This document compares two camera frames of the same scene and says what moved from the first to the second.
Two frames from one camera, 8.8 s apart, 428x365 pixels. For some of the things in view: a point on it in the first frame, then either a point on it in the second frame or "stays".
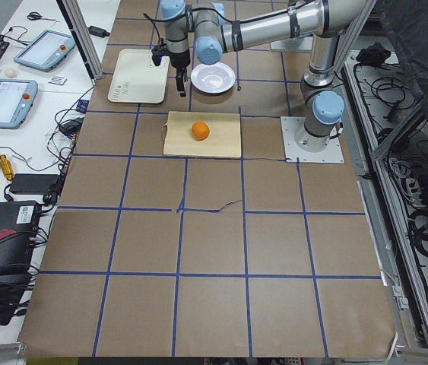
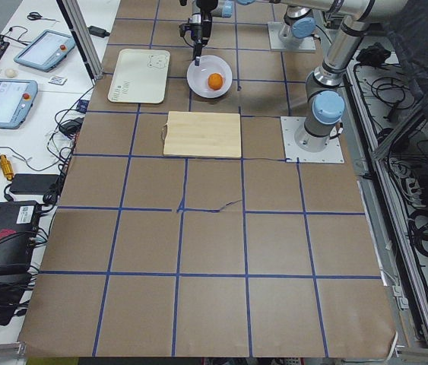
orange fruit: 200,131 -> 215,81
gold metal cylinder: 6,166 stays
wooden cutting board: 224,139 stays
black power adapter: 97,31 stays
